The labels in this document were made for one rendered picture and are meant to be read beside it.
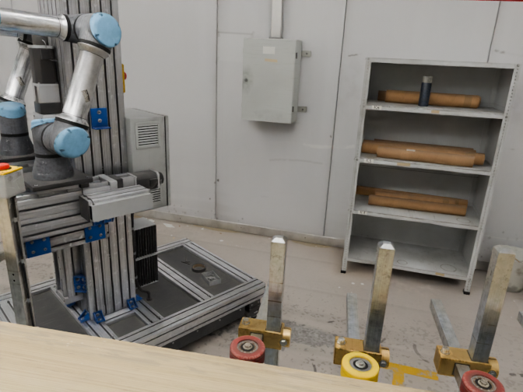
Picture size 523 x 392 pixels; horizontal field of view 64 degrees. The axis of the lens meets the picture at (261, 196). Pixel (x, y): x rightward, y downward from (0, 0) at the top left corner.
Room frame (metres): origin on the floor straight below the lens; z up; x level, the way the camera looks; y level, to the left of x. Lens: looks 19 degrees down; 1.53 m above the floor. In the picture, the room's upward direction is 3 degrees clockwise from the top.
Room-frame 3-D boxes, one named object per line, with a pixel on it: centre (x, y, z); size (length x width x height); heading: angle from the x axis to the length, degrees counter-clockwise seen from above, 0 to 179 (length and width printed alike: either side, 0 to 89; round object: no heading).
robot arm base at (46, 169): (1.60, 0.83, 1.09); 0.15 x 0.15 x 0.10
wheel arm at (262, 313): (0.98, -0.02, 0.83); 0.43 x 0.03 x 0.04; 171
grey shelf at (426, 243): (2.91, -1.12, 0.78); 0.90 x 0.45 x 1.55; 75
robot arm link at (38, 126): (1.59, 0.83, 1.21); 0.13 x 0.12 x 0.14; 52
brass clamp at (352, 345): (0.89, -0.27, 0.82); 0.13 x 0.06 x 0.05; 81
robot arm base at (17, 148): (1.95, 1.18, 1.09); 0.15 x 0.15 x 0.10
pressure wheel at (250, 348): (0.78, 0.02, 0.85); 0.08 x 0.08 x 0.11
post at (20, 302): (1.05, 0.68, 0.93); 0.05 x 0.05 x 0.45; 81
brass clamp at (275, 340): (0.93, -0.03, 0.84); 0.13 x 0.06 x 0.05; 81
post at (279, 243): (0.92, -0.05, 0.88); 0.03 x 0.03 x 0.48; 81
